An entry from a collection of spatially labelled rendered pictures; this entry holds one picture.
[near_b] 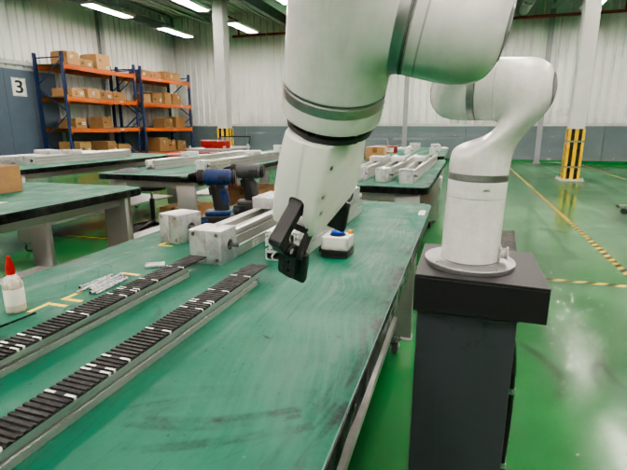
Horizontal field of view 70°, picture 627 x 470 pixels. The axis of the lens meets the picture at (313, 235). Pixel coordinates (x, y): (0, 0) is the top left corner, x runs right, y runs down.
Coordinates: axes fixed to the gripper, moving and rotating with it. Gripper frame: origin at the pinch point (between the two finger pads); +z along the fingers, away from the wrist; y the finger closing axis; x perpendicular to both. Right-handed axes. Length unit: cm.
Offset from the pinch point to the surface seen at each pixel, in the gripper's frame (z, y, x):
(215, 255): 57, -33, -44
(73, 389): 24.0, 19.9, -23.1
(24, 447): 21.8, 28.0, -20.5
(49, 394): 23.6, 22.1, -24.6
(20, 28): 448, -663, -1184
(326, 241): 56, -55, -21
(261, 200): 69, -72, -55
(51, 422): 22.2, 24.6, -20.6
